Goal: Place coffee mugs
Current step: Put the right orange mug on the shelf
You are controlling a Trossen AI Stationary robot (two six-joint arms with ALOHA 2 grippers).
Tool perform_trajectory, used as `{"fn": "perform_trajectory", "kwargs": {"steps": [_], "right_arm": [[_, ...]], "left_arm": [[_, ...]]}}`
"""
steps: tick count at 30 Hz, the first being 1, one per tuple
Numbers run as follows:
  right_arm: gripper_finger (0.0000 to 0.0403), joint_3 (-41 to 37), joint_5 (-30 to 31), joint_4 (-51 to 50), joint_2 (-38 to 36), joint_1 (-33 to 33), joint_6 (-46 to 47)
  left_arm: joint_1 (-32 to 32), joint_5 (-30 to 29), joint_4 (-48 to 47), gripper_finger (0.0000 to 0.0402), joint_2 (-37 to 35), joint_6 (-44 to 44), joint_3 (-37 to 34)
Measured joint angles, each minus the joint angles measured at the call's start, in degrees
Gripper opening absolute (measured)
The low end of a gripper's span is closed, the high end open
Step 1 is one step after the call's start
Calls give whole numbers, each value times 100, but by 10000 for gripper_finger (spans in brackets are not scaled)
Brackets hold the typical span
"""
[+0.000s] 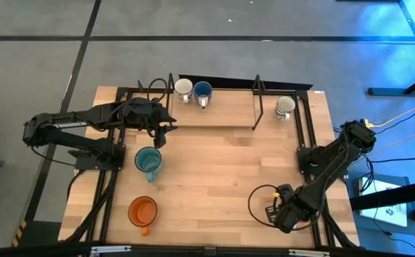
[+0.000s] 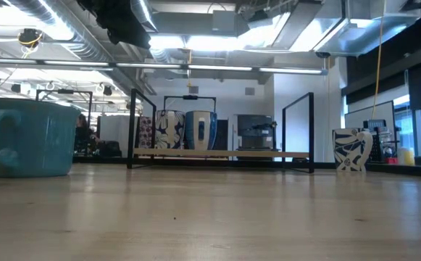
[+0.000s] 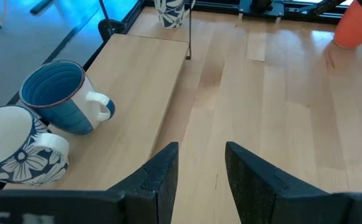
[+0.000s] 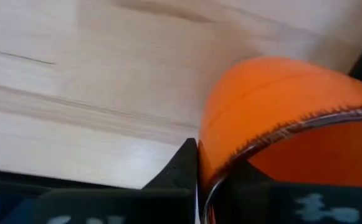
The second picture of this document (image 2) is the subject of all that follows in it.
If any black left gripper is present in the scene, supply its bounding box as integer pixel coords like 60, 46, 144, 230
75, 0, 153, 50

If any blue and white mug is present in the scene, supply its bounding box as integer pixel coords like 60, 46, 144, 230
184, 110, 218, 151

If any teal ceramic mug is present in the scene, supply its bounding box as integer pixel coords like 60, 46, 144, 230
0, 97, 82, 178

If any long linear ceiling light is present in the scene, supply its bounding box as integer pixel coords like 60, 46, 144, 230
0, 57, 329, 76

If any small-flowered patterned object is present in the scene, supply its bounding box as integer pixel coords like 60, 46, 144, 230
138, 115, 154, 149

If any person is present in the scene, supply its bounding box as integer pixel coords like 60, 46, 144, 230
74, 114, 101, 157

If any grey machine cabinet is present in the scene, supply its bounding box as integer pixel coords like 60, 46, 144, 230
236, 114, 280, 152

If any white whiteboard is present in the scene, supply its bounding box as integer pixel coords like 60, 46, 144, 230
343, 100, 396, 146

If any black pegboard rack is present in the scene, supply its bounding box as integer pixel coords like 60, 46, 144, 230
362, 119, 388, 163

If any yellow container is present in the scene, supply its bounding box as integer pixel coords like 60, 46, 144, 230
398, 147, 416, 166

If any silver round ventilation duct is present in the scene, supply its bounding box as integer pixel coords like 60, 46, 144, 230
7, 0, 157, 96

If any black ceiling camera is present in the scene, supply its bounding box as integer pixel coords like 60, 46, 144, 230
17, 28, 43, 49

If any black background rig frame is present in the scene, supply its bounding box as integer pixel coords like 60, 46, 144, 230
163, 94, 217, 113

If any wooden shelf with black frame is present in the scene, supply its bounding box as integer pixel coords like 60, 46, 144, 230
126, 88, 315, 174

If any yellow hanging cable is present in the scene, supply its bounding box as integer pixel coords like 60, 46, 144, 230
371, 0, 387, 109

